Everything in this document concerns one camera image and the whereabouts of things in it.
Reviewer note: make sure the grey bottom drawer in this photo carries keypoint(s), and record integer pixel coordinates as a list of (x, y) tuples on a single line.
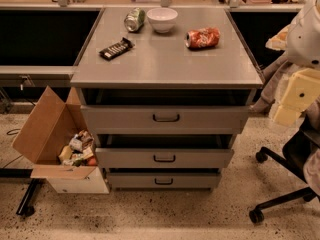
[(134, 178)]

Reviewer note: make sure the cardboard box with trash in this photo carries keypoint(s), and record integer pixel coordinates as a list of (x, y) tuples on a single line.
[(45, 141)]

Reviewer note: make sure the grey hoodie on chair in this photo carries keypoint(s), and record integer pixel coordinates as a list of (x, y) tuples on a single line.
[(275, 74)]

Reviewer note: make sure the grey top drawer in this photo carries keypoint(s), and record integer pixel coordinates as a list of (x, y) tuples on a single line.
[(165, 111)]

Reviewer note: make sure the grey drawer cabinet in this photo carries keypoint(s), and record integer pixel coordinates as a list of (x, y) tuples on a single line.
[(162, 61)]

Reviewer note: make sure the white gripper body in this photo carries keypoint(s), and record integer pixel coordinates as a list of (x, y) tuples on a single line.
[(304, 44)]

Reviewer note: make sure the white bowl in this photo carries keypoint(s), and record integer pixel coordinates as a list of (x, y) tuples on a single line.
[(162, 19)]

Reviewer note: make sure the grey drawer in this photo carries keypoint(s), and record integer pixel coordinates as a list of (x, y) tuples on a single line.
[(165, 111), (165, 151), (134, 178)]

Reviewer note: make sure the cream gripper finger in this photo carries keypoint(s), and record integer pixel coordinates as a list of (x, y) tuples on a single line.
[(285, 116)]

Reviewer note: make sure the black snack bar wrapper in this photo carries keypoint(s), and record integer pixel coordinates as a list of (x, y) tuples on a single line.
[(117, 49)]

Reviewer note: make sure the black desk leg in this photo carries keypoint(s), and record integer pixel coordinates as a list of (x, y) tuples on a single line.
[(25, 208)]

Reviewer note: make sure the crushed green soda can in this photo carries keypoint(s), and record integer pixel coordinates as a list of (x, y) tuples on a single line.
[(134, 20)]

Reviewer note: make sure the crushed orange soda can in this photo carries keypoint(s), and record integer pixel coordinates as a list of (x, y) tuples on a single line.
[(202, 38)]

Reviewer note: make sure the black office chair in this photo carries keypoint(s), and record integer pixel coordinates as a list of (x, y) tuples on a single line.
[(294, 156)]

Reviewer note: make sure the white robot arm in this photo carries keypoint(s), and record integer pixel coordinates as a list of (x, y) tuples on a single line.
[(303, 43)]

